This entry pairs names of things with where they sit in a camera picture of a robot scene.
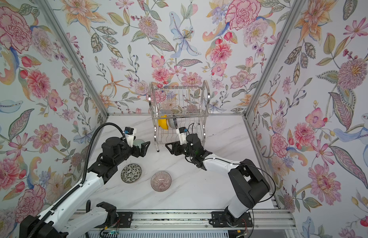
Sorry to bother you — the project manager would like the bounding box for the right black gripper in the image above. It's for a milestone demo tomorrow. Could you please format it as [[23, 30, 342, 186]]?
[[166, 141, 196, 160]]

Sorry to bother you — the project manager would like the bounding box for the dark blue patterned bowl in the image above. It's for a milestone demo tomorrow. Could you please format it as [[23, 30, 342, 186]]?
[[168, 118, 178, 130]]

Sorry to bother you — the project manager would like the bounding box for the black white speckled bowl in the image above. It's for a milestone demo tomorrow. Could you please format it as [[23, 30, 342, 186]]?
[[120, 164, 142, 183]]

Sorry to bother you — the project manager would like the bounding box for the pink glass bowl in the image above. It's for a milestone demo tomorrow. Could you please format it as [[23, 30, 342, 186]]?
[[151, 171, 172, 192]]

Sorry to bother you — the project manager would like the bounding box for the steel two-tier dish rack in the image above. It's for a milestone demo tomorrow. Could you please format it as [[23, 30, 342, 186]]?
[[147, 81, 211, 152]]

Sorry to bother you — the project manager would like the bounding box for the green glass bowl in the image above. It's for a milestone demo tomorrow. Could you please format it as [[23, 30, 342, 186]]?
[[133, 139, 145, 148]]

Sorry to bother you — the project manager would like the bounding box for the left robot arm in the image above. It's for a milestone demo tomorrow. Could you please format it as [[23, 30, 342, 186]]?
[[19, 137, 150, 238]]

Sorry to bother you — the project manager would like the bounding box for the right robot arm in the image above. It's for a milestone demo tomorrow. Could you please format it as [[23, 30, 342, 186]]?
[[165, 134, 271, 225]]

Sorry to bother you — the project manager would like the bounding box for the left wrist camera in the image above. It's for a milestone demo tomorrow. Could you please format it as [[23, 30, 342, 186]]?
[[123, 127, 136, 148]]

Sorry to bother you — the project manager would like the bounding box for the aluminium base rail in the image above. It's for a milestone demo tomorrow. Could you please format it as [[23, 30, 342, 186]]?
[[41, 209, 297, 231]]

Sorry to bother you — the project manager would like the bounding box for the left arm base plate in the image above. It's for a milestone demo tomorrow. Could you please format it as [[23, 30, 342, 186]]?
[[89, 211, 133, 229]]

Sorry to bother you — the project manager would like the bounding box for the black corrugated cable hose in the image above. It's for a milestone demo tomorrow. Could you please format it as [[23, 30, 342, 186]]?
[[26, 122, 126, 238]]

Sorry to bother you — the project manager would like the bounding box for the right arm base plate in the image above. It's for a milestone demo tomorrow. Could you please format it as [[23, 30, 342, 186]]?
[[209, 211, 253, 228]]

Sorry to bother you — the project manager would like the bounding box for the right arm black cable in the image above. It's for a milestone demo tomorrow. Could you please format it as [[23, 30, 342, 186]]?
[[186, 122, 277, 238]]

